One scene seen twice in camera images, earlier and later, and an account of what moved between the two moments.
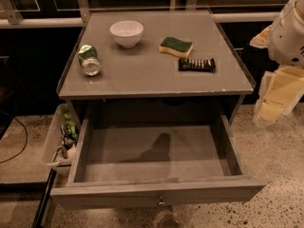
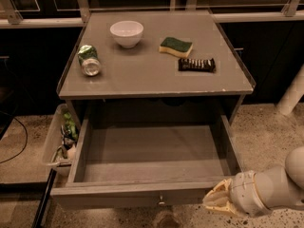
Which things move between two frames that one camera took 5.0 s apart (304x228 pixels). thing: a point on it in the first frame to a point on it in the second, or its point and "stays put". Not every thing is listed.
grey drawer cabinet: (150, 64) stays put
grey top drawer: (153, 161) stays put
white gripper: (287, 42) to (243, 192)
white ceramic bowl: (127, 33) stays put
